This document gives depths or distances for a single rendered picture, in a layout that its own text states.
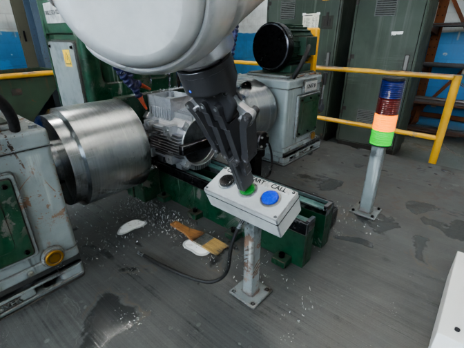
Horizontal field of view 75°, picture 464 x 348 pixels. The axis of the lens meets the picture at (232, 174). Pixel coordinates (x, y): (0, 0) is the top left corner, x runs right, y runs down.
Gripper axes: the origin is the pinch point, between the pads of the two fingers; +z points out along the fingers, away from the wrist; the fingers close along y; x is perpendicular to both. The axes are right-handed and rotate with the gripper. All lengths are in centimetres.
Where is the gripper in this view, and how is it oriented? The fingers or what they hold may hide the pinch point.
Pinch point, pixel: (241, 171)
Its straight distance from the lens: 52.0
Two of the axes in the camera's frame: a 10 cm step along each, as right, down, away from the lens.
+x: -6.1, 6.5, -4.6
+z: 2.7, 7.1, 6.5
